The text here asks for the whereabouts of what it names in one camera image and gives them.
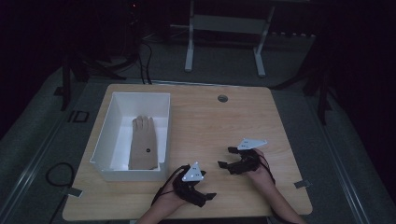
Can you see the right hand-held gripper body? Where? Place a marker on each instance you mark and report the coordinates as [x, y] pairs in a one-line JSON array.
[[246, 161]]

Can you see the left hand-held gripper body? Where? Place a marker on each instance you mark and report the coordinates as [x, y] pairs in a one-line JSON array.
[[190, 186]]

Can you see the beige glove with black dot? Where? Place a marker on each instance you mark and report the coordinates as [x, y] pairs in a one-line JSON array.
[[144, 146]]

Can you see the white storage box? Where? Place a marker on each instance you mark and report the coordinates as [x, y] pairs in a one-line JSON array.
[[120, 133]]

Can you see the person's left hand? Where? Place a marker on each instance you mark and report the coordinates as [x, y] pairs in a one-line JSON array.
[[172, 196]]

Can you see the person's right hand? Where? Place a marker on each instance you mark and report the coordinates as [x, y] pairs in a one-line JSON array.
[[263, 172]]

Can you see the grey tape piece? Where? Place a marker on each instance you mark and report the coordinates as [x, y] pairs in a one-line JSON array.
[[74, 192], [302, 184]]

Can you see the dark stand legs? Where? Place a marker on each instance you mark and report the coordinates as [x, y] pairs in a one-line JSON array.
[[323, 93]]

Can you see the black tripod stand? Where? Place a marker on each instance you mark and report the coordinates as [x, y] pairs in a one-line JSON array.
[[67, 81]]

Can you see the white metal stand frame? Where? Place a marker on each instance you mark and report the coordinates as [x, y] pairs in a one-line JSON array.
[[227, 24]]

